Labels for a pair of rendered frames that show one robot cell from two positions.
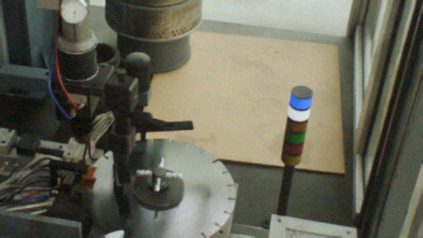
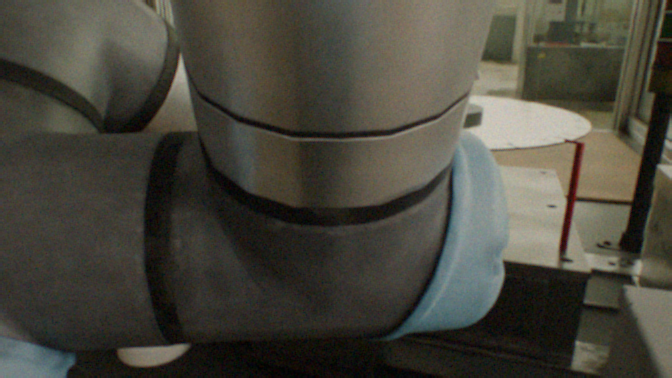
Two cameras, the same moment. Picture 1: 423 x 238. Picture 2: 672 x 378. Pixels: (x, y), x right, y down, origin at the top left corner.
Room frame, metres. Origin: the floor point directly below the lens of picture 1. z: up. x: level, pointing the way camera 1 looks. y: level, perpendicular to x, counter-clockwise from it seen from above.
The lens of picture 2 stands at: (0.55, 0.04, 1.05)
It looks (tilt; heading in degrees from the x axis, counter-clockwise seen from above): 19 degrees down; 6
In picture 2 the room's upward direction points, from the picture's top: straight up
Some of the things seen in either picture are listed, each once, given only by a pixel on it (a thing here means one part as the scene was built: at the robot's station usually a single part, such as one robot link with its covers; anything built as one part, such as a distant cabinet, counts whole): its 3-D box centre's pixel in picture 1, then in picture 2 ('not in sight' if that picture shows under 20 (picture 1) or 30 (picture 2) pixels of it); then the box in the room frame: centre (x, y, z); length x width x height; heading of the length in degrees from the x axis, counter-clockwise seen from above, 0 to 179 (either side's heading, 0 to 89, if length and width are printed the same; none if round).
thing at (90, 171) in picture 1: (72, 176); not in sight; (1.17, 0.18, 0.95); 0.10 x 0.03 x 0.07; 78
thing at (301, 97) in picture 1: (301, 97); not in sight; (1.21, -0.30, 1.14); 0.05 x 0.04 x 0.03; 168
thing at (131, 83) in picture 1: (121, 111); not in sight; (1.12, 0.07, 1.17); 0.06 x 0.05 x 0.20; 69
